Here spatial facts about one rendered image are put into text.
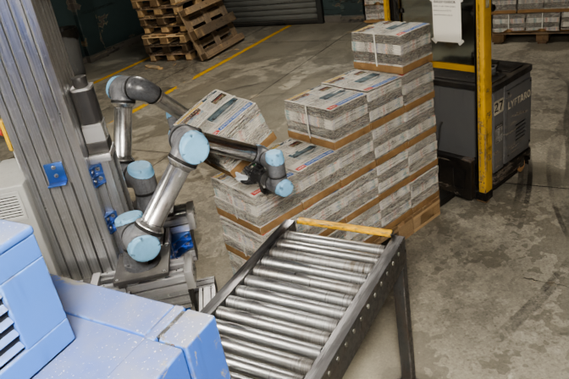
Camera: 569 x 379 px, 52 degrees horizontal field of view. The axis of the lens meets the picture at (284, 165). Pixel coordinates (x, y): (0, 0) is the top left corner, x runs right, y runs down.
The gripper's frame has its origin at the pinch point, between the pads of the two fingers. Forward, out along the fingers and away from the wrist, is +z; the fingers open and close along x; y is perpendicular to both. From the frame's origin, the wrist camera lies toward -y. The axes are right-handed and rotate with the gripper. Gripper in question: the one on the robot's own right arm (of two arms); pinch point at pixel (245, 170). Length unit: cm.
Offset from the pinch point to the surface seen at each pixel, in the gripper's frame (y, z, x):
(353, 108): -24, 8, -72
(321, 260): -14, -62, 13
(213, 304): 2, -54, 54
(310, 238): -16.6, -45.8, 6.6
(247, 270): -5, -45, 35
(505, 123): -121, 5, -172
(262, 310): -3, -69, 44
